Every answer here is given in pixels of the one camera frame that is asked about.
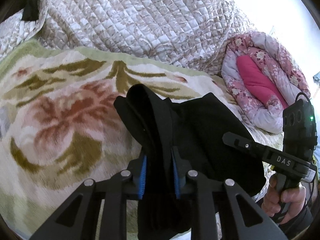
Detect black pants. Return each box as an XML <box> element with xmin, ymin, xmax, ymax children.
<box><xmin>114</xmin><ymin>84</ymin><xmax>266</xmax><ymax>239</ymax></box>

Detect person's right hand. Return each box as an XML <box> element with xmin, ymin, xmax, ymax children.
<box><xmin>261</xmin><ymin>174</ymin><xmax>306</xmax><ymax>224</ymax></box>

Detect floral fleece blanket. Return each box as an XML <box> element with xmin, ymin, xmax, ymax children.
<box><xmin>1</xmin><ymin>40</ymin><xmax>283</xmax><ymax>239</ymax></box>

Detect pink floral quilt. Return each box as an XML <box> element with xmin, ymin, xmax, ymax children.
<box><xmin>221</xmin><ymin>31</ymin><xmax>311</xmax><ymax>134</ymax></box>

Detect white quilted comforter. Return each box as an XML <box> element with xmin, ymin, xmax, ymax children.
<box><xmin>1</xmin><ymin>0</ymin><xmax>254</xmax><ymax>74</ymax></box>

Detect black camera box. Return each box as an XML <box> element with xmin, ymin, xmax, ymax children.
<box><xmin>283</xmin><ymin>92</ymin><xmax>317</xmax><ymax>163</ymax></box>

